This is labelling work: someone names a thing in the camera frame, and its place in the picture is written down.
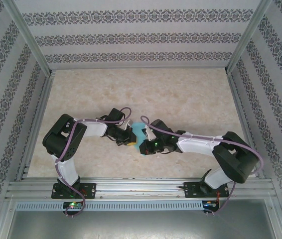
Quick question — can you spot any teal paper sheet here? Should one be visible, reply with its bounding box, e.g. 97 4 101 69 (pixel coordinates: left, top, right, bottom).
132 121 151 156

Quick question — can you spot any aluminium mounting rail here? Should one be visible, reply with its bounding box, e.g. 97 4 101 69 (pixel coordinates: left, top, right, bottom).
5 177 276 200

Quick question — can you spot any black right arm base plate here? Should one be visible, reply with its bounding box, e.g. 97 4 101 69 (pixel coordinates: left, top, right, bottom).
184 181 230 199

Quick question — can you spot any grey slotted cable duct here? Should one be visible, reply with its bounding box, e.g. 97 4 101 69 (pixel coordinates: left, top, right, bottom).
15 200 204 211

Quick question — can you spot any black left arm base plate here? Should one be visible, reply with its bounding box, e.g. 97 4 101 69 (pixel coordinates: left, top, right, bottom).
51 183 97 200

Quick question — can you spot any aluminium back rail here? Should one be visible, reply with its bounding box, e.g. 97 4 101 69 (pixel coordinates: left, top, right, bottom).
50 66 229 72

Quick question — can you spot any aluminium side rail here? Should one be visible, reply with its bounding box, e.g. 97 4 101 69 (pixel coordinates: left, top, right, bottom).
227 71 265 179
16 71 57 181

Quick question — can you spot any aluminium frame post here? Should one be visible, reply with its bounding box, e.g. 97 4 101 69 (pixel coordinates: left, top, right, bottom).
224 0 274 74
2 0 53 75

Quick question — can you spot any aluminium lower frame bar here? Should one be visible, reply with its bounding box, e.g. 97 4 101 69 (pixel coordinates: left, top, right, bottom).
268 196 282 239
0 196 16 239

